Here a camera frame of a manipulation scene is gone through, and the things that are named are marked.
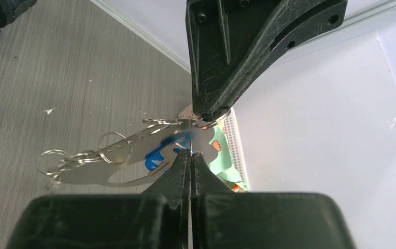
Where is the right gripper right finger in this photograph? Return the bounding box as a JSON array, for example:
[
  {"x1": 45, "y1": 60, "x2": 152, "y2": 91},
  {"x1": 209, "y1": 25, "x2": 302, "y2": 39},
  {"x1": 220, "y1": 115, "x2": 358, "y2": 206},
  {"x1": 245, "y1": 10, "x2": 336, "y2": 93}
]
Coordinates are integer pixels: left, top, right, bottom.
[{"x1": 190, "y1": 154, "x2": 356, "y2": 248}]

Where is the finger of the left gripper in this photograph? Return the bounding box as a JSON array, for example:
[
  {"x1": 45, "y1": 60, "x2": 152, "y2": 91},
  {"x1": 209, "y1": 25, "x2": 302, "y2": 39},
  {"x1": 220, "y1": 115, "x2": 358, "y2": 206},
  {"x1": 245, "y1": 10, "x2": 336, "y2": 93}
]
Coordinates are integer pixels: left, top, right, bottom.
[
  {"x1": 186, "y1": 1, "x2": 322, "y2": 119},
  {"x1": 215, "y1": 1, "x2": 348, "y2": 118}
]

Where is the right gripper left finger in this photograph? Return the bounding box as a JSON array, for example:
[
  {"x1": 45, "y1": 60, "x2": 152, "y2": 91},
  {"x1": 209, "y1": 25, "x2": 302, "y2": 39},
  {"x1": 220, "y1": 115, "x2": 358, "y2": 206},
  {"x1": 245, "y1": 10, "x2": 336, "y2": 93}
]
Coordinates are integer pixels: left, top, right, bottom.
[{"x1": 7, "y1": 149, "x2": 191, "y2": 248}]

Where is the blue tagged key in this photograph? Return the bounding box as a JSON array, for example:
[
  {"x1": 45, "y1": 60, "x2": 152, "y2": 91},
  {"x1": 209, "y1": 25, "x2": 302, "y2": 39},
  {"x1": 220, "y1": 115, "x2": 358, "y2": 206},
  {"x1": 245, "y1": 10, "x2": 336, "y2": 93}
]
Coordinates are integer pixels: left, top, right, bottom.
[{"x1": 144, "y1": 132, "x2": 192, "y2": 174}]

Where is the metal key organizer plate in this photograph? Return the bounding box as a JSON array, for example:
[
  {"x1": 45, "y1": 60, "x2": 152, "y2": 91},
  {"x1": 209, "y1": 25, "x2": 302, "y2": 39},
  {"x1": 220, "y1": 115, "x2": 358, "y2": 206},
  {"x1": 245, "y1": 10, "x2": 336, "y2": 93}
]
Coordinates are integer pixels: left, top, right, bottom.
[{"x1": 36, "y1": 108, "x2": 230, "y2": 188}]

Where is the floral cloth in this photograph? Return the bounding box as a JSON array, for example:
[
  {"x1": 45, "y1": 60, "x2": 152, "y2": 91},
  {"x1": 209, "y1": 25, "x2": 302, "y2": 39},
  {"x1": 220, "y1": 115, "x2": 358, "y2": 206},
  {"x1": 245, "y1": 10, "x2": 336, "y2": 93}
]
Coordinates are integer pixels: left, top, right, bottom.
[{"x1": 208, "y1": 124, "x2": 248, "y2": 192}]

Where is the white plastic basket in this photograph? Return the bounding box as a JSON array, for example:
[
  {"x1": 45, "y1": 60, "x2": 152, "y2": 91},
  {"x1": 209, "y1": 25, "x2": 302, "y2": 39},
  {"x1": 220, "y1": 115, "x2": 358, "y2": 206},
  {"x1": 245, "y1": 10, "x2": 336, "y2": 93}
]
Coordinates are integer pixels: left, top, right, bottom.
[{"x1": 224, "y1": 108, "x2": 250, "y2": 191}]

